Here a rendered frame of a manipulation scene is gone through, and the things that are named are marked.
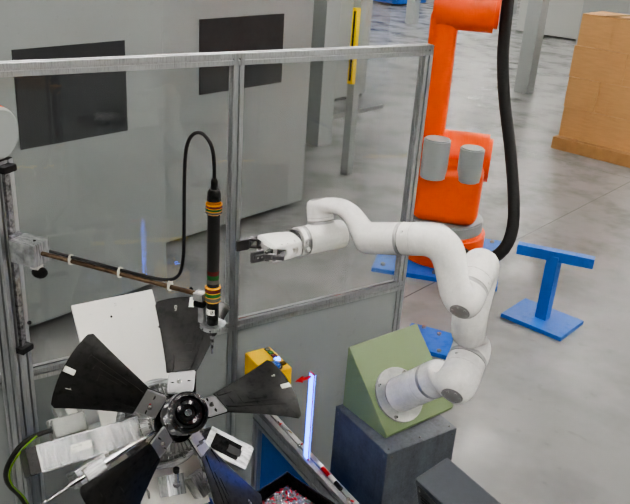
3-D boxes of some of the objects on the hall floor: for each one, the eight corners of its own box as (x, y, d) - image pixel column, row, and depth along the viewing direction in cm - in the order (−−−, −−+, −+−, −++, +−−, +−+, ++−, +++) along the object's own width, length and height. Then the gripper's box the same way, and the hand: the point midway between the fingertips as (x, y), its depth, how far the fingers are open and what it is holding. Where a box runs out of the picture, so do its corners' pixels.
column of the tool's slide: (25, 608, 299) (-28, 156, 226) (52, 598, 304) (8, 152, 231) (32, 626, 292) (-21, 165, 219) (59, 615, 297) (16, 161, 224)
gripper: (283, 218, 227) (229, 227, 218) (315, 240, 213) (259, 251, 204) (282, 242, 230) (228, 252, 221) (313, 265, 216) (258, 277, 207)
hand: (247, 251), depth 213 cm, fingers open, 8 cm apart
